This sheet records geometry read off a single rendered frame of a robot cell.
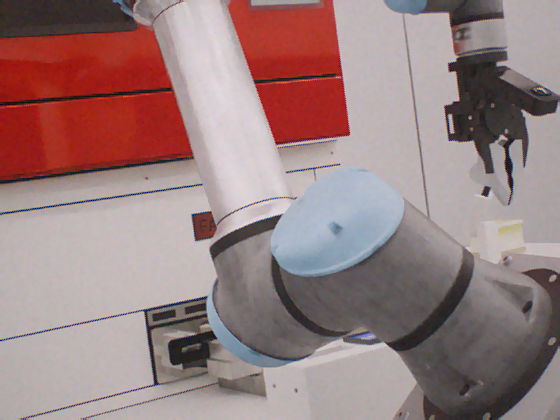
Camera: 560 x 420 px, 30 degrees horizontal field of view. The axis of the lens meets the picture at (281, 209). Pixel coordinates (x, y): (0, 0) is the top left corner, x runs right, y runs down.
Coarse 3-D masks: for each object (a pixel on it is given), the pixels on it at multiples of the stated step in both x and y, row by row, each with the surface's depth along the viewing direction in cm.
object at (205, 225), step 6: (198, 216) 186; (204, 216) 187; (210, 216) 188; (198, 222) 186; (204, 222) 187; (210, 222) 188; (198, 228) 186; (204, 228) 187; (210, 228) 188; (216, 228) 188; (198, 234) 186; (204, 234) 187; (210, 234) 188
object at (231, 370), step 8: (360, 328) 190; (344, 336) 186; (208, 360) 179; (216, 360) 178; (208, 368) 180; (216, 368) 178; (224, 368) 175; (232, 368) 174; (240, 368) 174; (248, 368) 175; (256, 368) 176; (216, 376) 178; (224, 376) 176; (232, 376) 174; (240, 376) 174
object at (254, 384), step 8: (248, 376) 176; (256, 376) 175; (224, 384) 183; (232, 384) 181; (240, 384) 179; (248, 384) 176; (256, 384) 174; (264, 384) 172; (248, 392) 177; (256, 392) 175; (264, 392) 172
